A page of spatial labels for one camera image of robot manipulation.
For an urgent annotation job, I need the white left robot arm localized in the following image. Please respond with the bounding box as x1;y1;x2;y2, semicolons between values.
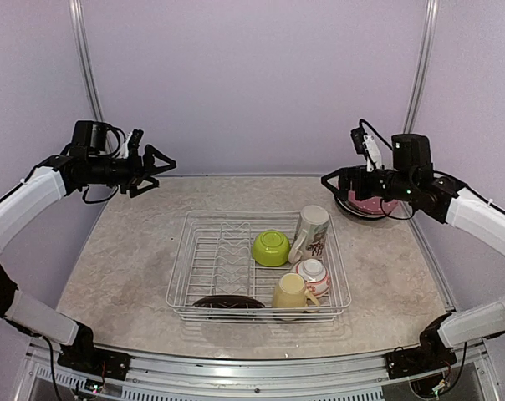
0;120;176;380

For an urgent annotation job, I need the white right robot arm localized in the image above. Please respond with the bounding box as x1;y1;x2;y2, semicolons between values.
321;134;505;379

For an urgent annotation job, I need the maroon scalloped plate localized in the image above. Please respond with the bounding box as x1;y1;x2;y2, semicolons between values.
348;190;399;216

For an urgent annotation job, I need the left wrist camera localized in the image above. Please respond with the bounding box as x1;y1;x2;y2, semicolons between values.
118;129;144;159

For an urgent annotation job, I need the right aluminium corner post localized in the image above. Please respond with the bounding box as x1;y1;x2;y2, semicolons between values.
402;0;440;134

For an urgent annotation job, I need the dark brown small dish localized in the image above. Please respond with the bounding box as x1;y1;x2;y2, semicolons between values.
193;295;265;309

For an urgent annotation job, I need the white red patterned bowl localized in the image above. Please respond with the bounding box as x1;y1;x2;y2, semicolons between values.
292;259;331;297

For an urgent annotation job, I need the lime green bowl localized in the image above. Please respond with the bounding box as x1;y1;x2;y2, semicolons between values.
251;230;291;267

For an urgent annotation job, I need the aluminium corner post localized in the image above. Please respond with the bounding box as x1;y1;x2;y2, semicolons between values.
402;0;440;134
69;0;105;122

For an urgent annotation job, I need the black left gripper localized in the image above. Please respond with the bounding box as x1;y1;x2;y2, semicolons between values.
88;143;176;197

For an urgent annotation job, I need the tall white patterned mug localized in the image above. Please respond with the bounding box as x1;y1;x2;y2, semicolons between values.
288;205;330;264

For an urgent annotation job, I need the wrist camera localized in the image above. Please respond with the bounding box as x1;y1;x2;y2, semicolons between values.
350;127;384;172
118;129;144;159

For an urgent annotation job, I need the white wire dish rack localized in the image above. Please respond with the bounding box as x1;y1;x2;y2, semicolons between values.
166;211;352;322

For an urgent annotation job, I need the black rimmed cream plate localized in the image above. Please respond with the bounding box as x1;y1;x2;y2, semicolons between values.
334;196;386;221

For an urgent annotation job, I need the aluminium front rail frame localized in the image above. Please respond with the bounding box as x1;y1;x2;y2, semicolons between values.
16;329;500;401

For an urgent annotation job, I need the left aluminium corner post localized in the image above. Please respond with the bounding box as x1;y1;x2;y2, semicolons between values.
69;0;105;122

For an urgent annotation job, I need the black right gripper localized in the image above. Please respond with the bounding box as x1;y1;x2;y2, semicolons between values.
322;165;416;201

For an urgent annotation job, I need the pale yellow mug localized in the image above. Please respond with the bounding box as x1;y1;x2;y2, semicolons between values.
271;273;320;311

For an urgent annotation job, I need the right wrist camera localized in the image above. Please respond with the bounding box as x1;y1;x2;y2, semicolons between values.
350;127;384;172

